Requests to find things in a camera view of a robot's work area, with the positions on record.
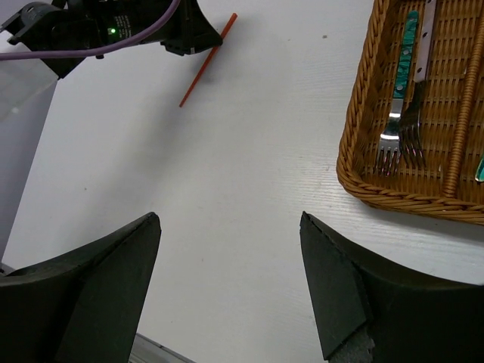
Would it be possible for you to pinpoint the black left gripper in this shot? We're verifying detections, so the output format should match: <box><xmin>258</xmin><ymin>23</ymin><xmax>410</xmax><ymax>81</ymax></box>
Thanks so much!
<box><xmin>2</xmin><ymin>0</ymin><xmax>222</xmax><ymax>56</ymax></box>

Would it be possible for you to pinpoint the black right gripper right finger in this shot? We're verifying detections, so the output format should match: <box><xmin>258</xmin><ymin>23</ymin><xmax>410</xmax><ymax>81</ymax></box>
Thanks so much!
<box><xmin>299</xmin><ymin>213</ymin><xmax>483</xmax><ymax>362</ymax></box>

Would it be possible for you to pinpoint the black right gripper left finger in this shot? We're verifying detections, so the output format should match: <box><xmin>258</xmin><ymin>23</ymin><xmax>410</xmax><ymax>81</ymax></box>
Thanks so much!
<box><xmin>1</xmin><ymin>213</ymin><xmax>161</xmax><ymax>362</ymax></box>

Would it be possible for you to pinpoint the woven wicker cutlery tray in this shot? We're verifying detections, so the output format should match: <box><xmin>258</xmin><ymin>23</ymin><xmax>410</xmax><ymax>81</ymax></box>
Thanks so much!
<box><xmin>337</xmin><ymin>1</ymin><xmax>483</xmax><ymax>225</ymax></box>

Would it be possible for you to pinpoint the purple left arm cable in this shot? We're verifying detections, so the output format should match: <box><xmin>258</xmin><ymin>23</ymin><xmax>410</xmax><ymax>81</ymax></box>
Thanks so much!
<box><xmin>0</xmin><ymin>0</ymin><xmax>182</xmax><ymax>62</ymax></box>

